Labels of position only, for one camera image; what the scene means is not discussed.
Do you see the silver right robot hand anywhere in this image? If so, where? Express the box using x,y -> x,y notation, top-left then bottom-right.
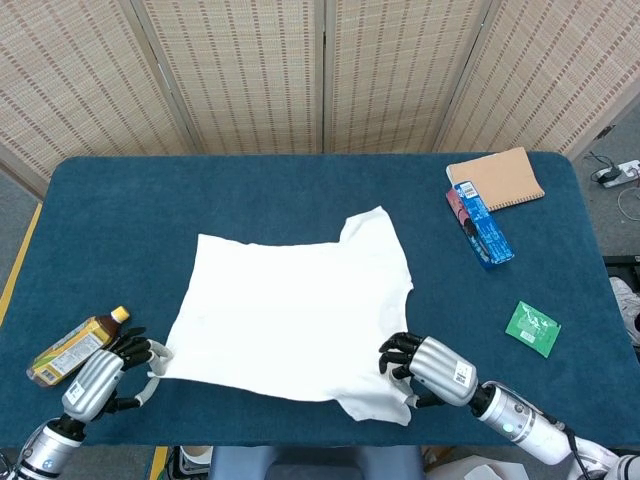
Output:
378,332 -> 481,409

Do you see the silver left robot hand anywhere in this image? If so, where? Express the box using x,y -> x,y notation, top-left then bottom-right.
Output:
60,327 -> 175,424

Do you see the white T-shirt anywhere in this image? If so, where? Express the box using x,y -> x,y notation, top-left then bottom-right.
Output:
162,205 -> 416,427

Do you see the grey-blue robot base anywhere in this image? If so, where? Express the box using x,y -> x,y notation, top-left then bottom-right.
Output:
207,444 -> 426,480

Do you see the yellow-capped tea bottle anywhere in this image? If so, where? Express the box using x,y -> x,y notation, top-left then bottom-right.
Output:
25,306 -> 132,387

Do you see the green sachet packet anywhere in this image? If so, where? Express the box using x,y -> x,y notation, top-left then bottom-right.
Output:
504,300 -> 562,359

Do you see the white tape roll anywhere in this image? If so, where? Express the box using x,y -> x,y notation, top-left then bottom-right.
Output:
178,444 -> 214,474

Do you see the blue cookie box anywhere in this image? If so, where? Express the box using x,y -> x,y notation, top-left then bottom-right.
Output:
445,179 -> 515,272

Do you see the blue carpet table cover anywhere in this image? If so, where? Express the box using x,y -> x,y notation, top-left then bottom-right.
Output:
0,152 -> 640,449

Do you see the brown spiral notebook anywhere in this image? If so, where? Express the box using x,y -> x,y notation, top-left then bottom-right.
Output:
445,146 -> 546,214

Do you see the white power strip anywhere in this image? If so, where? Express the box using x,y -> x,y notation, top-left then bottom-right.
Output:
593,159 -> 640,189

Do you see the woven bamboo folding screen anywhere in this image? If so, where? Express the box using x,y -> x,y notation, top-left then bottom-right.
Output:
0,0 -> 640,199

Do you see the white floor cable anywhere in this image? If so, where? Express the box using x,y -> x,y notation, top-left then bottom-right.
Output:
617,187 -> 640,221

